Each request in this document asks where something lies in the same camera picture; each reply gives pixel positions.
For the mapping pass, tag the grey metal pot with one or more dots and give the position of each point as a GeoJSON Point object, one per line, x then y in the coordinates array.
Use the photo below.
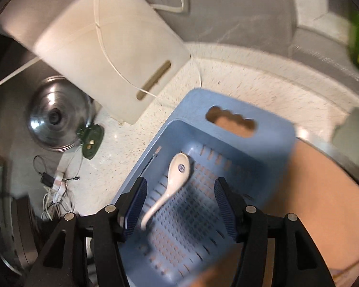
{"type": "Point", "coordinates": [15, 215]}

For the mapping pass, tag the green lid stand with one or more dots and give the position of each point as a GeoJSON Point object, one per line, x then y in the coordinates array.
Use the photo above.
{"type": "Point", "coordinates": [94, 152]}

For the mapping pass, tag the grey splash guard panel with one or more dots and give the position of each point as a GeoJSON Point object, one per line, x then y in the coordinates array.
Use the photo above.
{"type": "Point", "coordinates": [353, 134]}

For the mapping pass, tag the white cutting board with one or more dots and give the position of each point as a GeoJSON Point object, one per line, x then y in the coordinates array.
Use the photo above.
{"type": "Point", "coordinates": [77, 36]}

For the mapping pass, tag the blue plastic basket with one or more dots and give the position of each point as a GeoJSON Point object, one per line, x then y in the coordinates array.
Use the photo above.
{"type": "Point", "coordinates": [242, 167]}

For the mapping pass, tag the white ceramic spoon with logo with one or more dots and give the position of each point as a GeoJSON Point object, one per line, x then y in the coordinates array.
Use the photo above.
{"type": "Point", "coordinates": [179, 167]}

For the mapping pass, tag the steel pot lid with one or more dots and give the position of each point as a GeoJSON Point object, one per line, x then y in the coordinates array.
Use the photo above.
{"type": "Point", "coordinates": [59, 131]}

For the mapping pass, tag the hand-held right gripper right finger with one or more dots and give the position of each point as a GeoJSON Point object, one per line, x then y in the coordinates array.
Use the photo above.
{"type": "Point", "coordinates": [224, 206]}

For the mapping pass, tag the small black adapter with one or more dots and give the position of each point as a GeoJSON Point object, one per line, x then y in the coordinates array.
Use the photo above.
{"type": "Point", "coordinates": [46, 178]}

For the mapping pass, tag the peach mat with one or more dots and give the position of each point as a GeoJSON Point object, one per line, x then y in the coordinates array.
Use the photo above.
{"type": "Point", "coordinates": [317, 200]}

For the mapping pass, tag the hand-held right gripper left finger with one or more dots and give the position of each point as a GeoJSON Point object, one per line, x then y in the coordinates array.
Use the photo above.
{"type": "Point", "coordinates": [136, 206]}

